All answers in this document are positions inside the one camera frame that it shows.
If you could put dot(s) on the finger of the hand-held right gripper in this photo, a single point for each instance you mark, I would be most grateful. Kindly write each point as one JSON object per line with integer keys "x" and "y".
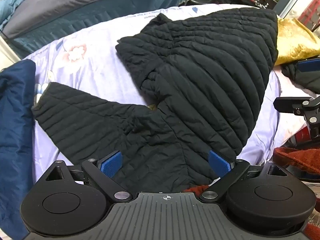
{"x": 309, "y": 66}
{"x": 287, "y": 105}

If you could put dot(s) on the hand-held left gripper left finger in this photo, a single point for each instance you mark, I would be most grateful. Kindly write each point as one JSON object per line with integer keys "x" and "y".
{"x": 111, "y": 165}

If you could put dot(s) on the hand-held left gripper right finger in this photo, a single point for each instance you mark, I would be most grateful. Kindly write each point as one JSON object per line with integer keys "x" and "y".
{"x": 220, "y": 164}

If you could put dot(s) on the black quilted jacket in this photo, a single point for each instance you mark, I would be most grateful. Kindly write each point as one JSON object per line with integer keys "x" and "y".
{"x": 200, "y": 80}

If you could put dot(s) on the dark cloth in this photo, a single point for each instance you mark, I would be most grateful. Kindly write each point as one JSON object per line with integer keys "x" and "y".
{"x": 291, "y": 75}

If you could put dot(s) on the golden yellow cloth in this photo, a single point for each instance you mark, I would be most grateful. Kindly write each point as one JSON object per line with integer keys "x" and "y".
{"x": 295, "y": 40}

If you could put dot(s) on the red lattice crate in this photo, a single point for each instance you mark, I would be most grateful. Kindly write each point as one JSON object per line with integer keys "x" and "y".
{"x": 311, "y": 12}

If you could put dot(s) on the navy blue cloth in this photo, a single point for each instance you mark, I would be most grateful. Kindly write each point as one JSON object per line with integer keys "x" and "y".
{"x": 15, "y": 130}

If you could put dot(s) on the lilac floral bedsheet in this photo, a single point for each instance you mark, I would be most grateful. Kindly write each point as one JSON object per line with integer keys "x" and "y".
{"x": 95, "y": 62}

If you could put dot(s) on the grey blue bed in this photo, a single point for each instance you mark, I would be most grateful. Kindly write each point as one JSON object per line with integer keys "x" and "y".
{"x": 82, "y": 27}

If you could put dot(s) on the grey blanket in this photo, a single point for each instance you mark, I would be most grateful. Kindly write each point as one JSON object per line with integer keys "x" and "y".
{"x": 95, "y": 7}

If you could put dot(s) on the light blue cloth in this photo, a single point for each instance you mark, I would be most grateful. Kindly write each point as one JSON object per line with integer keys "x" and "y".
{"x": 12, "y": 7}

